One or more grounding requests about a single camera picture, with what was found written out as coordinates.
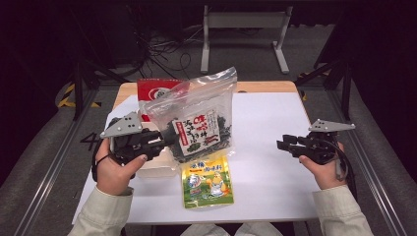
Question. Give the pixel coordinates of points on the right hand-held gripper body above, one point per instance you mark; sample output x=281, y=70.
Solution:
x=323, y=146

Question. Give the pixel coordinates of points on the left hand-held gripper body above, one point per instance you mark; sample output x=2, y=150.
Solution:
x=131, y=144

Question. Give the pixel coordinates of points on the white plastic box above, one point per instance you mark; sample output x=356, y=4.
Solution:
x=157, y=167

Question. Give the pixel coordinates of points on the red seasoning packet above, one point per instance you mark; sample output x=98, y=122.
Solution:
x=150, y=91

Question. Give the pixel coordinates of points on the clear bag of dried seaweed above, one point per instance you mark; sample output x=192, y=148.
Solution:
x=200, y=108

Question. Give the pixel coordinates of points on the person's right hand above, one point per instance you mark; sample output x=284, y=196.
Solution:
x=323, y=173

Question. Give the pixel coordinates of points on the person's left hand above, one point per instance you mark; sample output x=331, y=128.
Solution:
x=113, y=173

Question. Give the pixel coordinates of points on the white table mat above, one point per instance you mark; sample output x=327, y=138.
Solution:
x=268, y=131

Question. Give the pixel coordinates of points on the yellow green spout pouch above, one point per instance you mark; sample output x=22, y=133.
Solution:
x=206, y=183

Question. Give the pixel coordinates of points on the black metal stand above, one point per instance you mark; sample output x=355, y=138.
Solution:
x=78, y=85
x=344, y=85

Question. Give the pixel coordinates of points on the person's right leg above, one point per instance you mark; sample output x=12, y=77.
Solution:
x=252, y=229

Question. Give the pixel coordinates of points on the person's leg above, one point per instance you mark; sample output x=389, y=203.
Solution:
x=203, y=230
x=252, y=229

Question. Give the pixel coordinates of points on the person's left leg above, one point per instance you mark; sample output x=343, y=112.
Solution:
x=203, y=230

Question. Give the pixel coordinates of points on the white metal stand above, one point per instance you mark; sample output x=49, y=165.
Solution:
x=244, y=19

